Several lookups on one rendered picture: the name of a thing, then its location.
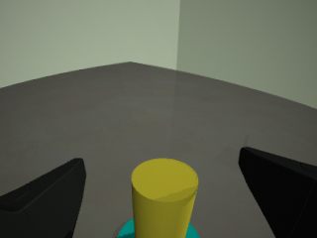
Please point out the yellow tall cylinder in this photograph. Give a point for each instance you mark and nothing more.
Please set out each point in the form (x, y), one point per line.
(163, 193)

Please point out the cyan circle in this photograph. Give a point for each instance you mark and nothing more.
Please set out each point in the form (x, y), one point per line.
(128, 231)

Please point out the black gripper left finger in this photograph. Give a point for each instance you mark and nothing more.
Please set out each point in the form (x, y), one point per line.
(46, 207)

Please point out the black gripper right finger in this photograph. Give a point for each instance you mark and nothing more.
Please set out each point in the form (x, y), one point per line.
(285, 190)

